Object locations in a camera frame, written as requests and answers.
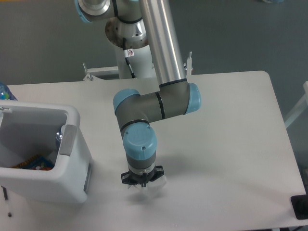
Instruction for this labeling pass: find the white frame right side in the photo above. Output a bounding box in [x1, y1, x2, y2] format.
[284, 81, 308, 128]

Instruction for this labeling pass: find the blue bottle at table edge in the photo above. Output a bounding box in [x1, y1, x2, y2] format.
[0, 82, 17, 101]

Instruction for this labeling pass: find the colourful snack bag in bin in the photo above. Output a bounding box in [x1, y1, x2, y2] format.
[11, 154, 54, 171]

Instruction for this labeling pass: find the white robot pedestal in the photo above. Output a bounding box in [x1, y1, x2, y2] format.
[83, 17, 156, 81]

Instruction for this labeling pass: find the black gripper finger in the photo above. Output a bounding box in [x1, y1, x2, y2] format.
[121, 171, 132, 185]
[150, 166, 164, 182]

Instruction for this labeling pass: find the clear plastic wrapper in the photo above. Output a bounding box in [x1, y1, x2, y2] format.
[133, 175, 167, 198]

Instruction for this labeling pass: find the white trash can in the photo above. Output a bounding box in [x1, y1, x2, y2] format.
[0, 100, 92, 203]

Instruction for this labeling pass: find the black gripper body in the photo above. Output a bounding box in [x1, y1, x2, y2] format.
[129, 170, 156, 187]

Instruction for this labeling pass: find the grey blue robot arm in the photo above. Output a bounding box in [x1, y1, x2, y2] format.
[75, 0, 201, 187]

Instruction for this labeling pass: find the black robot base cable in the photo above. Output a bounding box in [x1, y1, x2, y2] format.
[122, 37, 137, 79]

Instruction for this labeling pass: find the black device at table edge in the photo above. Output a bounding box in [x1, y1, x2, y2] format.
[291, 194, 308, 220]

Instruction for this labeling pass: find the black pen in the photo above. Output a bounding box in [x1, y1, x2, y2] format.
[1, 186, 13, 218]

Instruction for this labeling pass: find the clear plastic water bottle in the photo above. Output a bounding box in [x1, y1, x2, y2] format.
[55, 125, 65, 150]

